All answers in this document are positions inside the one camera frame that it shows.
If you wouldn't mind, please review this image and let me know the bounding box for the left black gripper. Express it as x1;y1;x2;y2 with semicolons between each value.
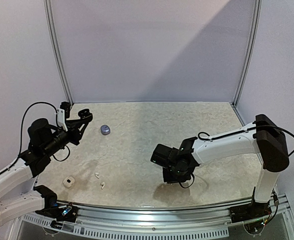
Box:
43;118;88;157

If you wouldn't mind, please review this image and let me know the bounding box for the black earbud charging case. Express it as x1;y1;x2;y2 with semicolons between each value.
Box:
78;108;93;121

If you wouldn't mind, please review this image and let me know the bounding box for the purple earbud charging case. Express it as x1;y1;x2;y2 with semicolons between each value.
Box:
100;124;111;136

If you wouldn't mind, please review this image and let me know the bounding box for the white earbud charging case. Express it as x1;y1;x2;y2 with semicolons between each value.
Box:
63;176;75;188

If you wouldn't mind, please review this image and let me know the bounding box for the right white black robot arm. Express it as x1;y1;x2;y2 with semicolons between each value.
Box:
150;114;289;218

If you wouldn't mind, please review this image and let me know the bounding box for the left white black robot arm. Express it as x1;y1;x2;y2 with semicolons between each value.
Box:
0;109;93;227

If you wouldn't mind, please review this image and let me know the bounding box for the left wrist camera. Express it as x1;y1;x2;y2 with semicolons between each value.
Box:
56;101;71;132

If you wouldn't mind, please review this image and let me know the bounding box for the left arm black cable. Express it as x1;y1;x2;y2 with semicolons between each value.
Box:
8;101;60;171

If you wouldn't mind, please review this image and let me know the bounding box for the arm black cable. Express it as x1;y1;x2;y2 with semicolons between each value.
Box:
8;101;60;171
179;124;294;190

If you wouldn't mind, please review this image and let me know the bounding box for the aluminium front rail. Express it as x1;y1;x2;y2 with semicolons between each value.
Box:
10;194;294;240

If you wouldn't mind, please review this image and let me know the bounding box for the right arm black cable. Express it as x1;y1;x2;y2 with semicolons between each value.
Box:
179;124;294;190

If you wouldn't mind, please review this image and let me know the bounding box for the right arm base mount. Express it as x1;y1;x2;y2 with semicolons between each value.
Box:
229;200;279;225

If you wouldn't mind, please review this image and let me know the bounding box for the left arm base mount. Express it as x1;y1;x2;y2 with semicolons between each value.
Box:
35;203;79;223

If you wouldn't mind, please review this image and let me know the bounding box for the left aluminium frame post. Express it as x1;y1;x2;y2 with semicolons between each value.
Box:
44;0;74;105

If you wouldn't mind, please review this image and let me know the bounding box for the aluminium frame post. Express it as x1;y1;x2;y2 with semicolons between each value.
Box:
44;0;74;105
231;0;262;108

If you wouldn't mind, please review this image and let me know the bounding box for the right aluminium frame post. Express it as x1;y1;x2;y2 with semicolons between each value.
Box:
231;0;262;108

